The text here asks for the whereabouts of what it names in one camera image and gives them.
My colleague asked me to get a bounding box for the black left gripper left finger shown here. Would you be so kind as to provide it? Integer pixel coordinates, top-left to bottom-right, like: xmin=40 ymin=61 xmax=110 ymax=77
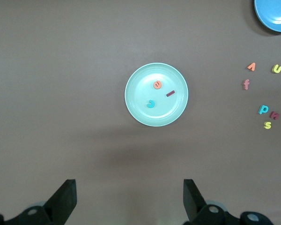
xmin=4 ymin=179 xmax=77 ymax=225

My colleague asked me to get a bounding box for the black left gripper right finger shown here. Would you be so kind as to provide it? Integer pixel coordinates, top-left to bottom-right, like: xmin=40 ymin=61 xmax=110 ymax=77
xmin=182 ymin=179 xmax=239 ymax=225

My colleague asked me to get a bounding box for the green plate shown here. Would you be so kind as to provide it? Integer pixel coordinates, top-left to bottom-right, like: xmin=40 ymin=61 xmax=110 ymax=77
xmin=124 ymin=62 xmax=189 ymax=128

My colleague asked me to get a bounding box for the blue plate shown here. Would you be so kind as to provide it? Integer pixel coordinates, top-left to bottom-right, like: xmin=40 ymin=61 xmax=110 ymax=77
xmin=253 ymin=0 xmax=281 ymax=33

